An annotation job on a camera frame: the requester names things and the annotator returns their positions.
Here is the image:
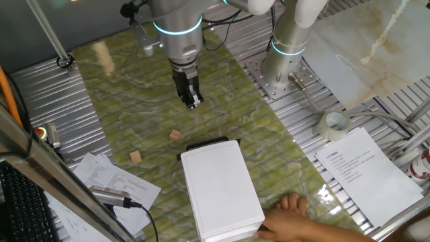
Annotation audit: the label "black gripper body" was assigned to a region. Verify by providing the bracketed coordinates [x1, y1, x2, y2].
[171, 64, 200, 104]

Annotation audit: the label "white drawer with black handle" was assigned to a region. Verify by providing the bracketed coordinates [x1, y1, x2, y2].
[176, 136, 242, 161]

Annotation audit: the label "white drawer cabinet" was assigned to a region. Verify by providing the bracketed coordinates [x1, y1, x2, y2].
[180, 140, 266, 242]

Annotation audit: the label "person's bare forearm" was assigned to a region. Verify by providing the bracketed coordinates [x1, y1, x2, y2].
[312, 220, 380, 242]

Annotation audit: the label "person's bare hand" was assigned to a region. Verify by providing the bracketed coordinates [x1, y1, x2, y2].
[254, 192, 316, 242]

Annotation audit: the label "green marble pattern mat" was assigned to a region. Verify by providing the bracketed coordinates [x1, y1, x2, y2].
[72, 13, 363, 242]

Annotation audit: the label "printed paper sheet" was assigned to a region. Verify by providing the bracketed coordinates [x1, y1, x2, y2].
[45, 191, 114, 242]
[73, 153, 162, 236]

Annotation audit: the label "clear tape roll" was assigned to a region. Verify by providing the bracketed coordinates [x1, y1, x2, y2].
[316, 110, 352, 142]

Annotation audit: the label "slanted aluminium pole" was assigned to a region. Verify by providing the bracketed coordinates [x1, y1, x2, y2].
[26, 0, 77, 73]

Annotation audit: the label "emergency stop button box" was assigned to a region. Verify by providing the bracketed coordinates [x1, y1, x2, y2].
[33, 122, 61, 149]

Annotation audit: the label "white marble slab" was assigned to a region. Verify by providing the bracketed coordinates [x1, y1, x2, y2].
[302, 0, 430, 111]

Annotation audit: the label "white sheet with short text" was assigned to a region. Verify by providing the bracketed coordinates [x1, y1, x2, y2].
[314, 126, 425, 229]

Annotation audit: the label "black keyboard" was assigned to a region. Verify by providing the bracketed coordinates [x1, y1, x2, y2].
[0, 161, 60, 242]

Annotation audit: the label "aluminium profile rails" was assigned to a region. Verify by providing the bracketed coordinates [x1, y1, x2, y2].
[389, 97, 430, 161]

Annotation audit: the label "red and white can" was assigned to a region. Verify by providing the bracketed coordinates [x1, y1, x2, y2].
[407, 147, 430, 186]

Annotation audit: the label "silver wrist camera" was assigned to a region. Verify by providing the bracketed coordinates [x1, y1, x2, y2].
[120, 1, 161, 57]

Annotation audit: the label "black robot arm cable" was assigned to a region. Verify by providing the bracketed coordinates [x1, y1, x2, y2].
[201, 9, 256, 52]

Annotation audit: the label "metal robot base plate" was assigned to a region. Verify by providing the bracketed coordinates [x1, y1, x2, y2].
[244, 50, 318, 101]

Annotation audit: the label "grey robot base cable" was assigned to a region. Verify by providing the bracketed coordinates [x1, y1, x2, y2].
[288, 72, 430, 144]

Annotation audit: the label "black camera cable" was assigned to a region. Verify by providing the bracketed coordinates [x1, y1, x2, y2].
[129, 200, 159, 242]

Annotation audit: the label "silver cylindrical cable plug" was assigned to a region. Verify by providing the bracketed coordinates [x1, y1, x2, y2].
[89, 185, 132, 209]

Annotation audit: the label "aluminium frame bar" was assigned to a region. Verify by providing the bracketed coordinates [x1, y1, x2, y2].
[0, 100, 138, 242]

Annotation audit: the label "orange cable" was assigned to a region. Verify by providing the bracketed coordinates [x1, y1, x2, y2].
[0, 65, 24, 128]

